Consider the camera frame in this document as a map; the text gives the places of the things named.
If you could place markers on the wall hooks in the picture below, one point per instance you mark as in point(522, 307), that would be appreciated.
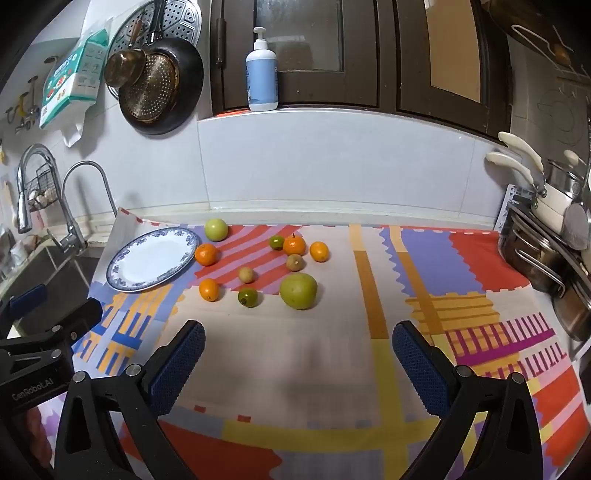
point(21, 110)

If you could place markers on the steel sink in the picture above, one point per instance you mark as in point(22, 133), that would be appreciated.
point(51, 277)

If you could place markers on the green mandarin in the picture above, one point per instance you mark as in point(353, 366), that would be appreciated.
point(248, 297)
point(276, 242)

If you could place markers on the black frying pan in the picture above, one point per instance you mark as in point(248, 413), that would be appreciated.
point(189, 78)

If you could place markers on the small brown-yellow fruit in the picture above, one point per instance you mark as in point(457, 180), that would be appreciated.
point(246, 274)
point(294, 262)

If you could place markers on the orange mandarin with stem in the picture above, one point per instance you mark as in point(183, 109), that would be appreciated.
point(294, 245)

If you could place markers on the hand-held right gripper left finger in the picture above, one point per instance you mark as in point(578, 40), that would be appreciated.
point(178, 364)

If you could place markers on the grey spatula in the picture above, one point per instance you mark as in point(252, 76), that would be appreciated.
point(576, 226)

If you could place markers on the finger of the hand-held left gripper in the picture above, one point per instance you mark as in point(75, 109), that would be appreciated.
point(81, 316)
point(27, 297)

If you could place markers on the small green apple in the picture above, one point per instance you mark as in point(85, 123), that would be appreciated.
point(216, 229)

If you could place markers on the colourful printed mat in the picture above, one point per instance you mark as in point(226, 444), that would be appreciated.
point(323, 369)

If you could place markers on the tall chrome faucet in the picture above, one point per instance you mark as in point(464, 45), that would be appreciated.
point(23, 203)

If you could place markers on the blue rimmed white plate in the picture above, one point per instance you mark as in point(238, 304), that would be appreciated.
point(147, 261)

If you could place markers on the yellow-green pear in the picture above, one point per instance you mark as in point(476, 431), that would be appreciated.
point(298, 290)

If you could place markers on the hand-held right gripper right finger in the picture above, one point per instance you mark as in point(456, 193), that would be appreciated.
point(420, 374)

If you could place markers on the curved chrome faucet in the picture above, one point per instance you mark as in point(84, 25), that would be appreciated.
point(71, 230)

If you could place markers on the white dish rack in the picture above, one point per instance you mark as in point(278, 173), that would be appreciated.
point(510, 198)

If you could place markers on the brass perforated strainer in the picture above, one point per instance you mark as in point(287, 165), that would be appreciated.
point(154, 90)

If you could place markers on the dark brown window frame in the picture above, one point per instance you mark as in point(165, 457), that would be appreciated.
point(383, 55)

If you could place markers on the green white tissue pack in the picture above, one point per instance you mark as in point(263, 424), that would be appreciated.
point(69, 81)

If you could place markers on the small brass pot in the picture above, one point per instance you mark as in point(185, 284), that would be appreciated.
point(123, 68)

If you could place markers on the large steel pot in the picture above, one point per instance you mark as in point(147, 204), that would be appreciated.
point(526, 249)

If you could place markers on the white plastic bag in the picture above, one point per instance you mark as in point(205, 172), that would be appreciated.
point(73, 134)

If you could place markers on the blue white pump bottle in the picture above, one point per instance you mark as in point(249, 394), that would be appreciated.
point(262, 78)

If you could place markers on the perforated steel steamer plate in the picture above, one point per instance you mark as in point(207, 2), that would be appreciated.
point(182, 18)

